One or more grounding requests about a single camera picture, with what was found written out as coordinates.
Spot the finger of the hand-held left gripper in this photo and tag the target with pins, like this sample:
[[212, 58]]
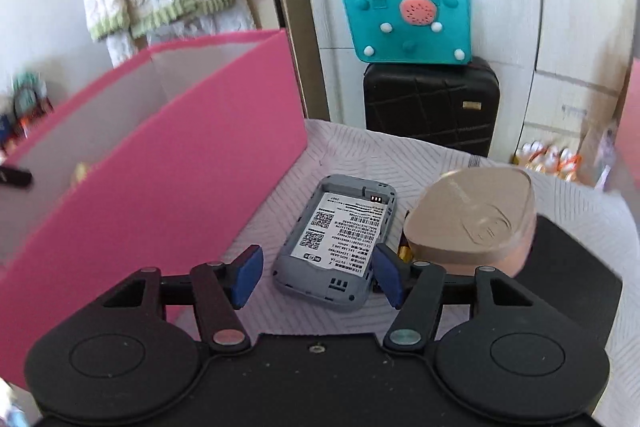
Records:
[[15, 177]]

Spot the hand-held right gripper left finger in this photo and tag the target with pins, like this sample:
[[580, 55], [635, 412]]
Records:
[[247, 277]]

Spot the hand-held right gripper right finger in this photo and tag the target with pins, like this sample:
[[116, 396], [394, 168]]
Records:
[[387, 274]]

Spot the pale yellow hair clip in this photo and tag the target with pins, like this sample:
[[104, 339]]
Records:
[[82, 172]]

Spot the grey portable router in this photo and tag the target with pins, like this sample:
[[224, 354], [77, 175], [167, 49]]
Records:
[[330, 232]]

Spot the beige rounded case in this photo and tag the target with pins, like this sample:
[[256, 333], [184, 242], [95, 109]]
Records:
[[465, 217]]

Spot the pink storage box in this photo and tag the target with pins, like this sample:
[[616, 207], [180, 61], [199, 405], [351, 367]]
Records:
[[175, 187]]

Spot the black case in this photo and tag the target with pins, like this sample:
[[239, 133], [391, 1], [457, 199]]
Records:
[[575, 282]]

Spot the small gold-tipped tube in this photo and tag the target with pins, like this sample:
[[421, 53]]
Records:
[[405, 253]]

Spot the pile of colourful toys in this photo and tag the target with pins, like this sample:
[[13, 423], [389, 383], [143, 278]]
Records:
[[25, 107]]

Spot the white patterned tablecloth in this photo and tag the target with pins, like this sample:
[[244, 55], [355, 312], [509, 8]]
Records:
[[340, 152]]

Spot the black suitcase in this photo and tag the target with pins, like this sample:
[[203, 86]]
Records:
[[415, 107]]

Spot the row of small bottles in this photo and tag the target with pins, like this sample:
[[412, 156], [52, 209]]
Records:
[[545, 159]]

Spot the clear plastic bag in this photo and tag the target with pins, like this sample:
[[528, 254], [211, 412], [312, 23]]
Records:
[[602, 157]]

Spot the dark door frame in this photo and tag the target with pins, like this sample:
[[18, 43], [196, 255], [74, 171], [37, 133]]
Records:
[[300, 32]]

